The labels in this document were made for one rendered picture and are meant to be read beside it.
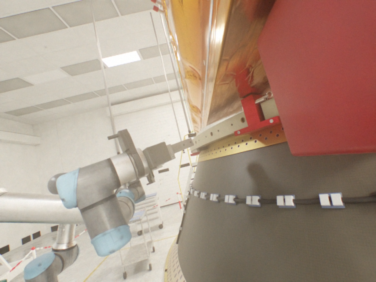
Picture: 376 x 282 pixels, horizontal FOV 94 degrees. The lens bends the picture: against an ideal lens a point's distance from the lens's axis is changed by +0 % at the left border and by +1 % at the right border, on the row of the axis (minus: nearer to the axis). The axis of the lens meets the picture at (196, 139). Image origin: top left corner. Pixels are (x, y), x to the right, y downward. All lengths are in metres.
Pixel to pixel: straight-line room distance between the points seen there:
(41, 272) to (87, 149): 8.80
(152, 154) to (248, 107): 0.27
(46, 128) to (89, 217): 10.83
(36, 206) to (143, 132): 8.28
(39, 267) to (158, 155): 0.94
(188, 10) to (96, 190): 0.38
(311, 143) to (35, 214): 0.61
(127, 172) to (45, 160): 10.62
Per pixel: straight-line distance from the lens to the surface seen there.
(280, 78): 0.20
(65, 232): 1.32
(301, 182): 0.44
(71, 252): 1.36
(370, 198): 0.40
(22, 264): 6.13
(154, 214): 5.60
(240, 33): 0.24
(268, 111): 0.47
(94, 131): 9.83
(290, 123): 0.20
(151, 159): 0.42
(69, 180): 0.44
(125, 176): 0.44
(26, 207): 0.64
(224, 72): 0.32
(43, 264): 1.25
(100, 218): 0.44
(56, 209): 0.61
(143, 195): 1.08
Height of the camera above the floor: 1.61
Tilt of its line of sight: 7 degrees up
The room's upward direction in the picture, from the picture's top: 14 degrees counter-clockwise
